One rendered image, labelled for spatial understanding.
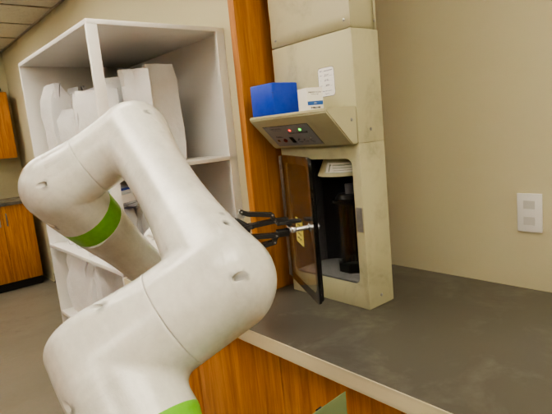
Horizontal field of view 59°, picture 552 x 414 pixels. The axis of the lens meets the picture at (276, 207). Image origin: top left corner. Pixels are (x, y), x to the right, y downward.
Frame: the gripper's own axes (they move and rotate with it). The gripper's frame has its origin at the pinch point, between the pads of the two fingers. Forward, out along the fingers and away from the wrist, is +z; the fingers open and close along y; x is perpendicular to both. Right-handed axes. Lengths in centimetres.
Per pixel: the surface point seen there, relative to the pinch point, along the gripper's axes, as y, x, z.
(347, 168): 13.8, 2.5, 19.5
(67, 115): 45, 146, -76
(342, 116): 28.6, -9.6, 14.4
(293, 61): 46.2, 13.1, 9.4
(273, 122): 28.9, 8.0, 0.5
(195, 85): 54, 142, -9
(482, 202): -2, 2, 63
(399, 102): 32, 28, 50
